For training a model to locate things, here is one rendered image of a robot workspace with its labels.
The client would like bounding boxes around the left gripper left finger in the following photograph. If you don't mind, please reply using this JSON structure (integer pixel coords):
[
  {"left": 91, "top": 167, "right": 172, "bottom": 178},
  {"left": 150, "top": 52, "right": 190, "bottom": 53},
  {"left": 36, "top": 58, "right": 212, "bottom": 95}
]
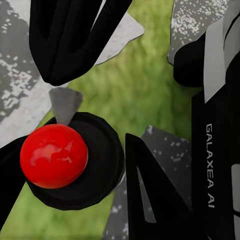
[{"left": 0, "top": 135, "right": 28, "bottom": 231}]

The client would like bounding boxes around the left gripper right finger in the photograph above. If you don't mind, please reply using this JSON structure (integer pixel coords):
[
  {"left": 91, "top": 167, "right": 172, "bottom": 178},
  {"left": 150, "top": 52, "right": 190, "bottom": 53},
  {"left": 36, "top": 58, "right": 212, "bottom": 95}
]
[{"left": 125, "top": 133, "right": 210, "bottom": 240}]

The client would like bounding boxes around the insectifuge atomizer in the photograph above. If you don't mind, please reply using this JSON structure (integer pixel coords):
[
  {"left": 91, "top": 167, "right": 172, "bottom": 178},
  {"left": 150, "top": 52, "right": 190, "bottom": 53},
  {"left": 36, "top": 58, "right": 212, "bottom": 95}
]
[{"left": 20, "top": 87, "right": 126, "bottom": 211}]

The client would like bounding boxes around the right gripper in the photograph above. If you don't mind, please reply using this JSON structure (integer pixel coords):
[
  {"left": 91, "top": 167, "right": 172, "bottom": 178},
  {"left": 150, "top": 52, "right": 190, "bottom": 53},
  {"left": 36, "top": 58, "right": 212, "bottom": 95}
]
[{"left": 29, "top": 0, "right": 132, "bottom": 86}]

